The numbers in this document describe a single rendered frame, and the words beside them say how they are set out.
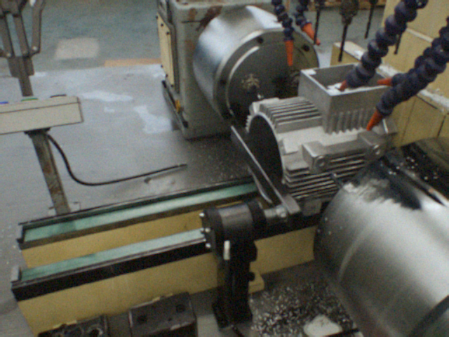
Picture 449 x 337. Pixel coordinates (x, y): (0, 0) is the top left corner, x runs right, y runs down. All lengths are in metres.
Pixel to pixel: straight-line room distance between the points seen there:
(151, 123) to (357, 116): 0.73
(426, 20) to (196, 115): 0.59
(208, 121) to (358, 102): 0.56
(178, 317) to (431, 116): 0.48
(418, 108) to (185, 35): 0.58
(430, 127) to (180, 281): 0.47
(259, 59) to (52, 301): 0.57
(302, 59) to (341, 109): 0.27
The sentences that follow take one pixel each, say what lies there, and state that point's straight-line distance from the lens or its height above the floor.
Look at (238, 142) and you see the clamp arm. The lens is 0.73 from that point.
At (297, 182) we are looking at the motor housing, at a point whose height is 1.03.
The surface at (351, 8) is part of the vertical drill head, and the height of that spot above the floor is 1.27.
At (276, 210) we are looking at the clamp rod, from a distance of 0.58.
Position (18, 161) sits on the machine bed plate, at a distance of 1.19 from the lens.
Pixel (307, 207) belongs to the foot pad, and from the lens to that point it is 0.67.
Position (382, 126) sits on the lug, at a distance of 0.71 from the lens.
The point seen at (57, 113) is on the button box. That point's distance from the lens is 0.80.
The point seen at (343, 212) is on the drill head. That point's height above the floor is 1.10.
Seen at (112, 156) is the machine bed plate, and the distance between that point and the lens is 1.12.
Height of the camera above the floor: 1.41
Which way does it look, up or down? 37 degrees down
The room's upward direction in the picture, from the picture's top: straight up
